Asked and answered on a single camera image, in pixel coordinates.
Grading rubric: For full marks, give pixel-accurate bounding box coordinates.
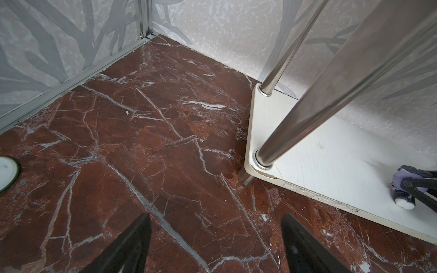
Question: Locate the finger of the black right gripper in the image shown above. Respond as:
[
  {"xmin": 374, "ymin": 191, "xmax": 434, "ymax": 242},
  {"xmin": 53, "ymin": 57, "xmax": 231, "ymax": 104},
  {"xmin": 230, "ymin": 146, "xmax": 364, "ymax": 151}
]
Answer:
[{"xmin": 401, "ymin": 178, "xmax": 437, "ymax": 212}]

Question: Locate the aluminium cage frame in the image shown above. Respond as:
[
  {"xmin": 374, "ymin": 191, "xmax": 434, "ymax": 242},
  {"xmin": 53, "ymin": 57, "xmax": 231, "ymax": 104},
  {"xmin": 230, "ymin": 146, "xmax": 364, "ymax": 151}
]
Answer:
[{"xmin": 1, "ymin": 1, "xmax": 152, "ymax": 131}]

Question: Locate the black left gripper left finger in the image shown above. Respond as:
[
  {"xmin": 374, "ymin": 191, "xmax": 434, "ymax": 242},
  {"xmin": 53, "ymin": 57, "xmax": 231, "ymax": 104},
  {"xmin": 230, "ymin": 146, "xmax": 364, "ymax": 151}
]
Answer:
[{"xmin": 82, "ymin": 214, "xmax": 152, "ymax": 273}]

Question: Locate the small white round disc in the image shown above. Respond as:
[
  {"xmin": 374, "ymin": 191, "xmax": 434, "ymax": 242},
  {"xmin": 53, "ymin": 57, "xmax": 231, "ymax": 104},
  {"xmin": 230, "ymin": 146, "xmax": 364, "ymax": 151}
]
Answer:
[{"xmin": 0, "ymin": 157, "xmax": 20, "ymax": 192}]

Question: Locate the purple toy with black bow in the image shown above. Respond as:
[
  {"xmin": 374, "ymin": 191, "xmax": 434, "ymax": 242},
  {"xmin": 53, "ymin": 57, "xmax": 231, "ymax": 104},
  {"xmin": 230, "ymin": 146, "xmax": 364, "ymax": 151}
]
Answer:
[{"xmin": 391, "ymin": 165, "xmax": 437, "ymax": 210}]

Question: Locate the white two-tier shelf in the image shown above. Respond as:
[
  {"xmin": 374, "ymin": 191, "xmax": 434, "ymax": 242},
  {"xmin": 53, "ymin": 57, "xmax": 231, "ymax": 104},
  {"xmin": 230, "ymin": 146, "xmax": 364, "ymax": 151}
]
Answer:
[{"xmin": 243, "ymin": 1, "xmax": 437, "ymax": 243}]

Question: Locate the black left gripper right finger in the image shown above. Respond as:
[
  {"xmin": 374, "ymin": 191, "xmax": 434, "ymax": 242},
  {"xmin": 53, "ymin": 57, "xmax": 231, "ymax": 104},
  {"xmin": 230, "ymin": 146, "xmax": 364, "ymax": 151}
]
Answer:
[{"xmin": 281, "ymin": 213, "xmax": 350, "ymax": 273}]

